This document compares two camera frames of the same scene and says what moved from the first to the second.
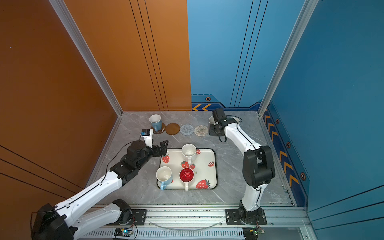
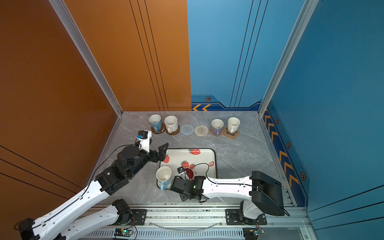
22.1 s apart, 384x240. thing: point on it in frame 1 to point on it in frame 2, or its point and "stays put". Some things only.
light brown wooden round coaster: x=172 y=128 stays put
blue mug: x=155 y=120 stays put
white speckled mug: x=189 y=152 to x=171 y=123
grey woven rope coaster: x=186 y=130 stays put
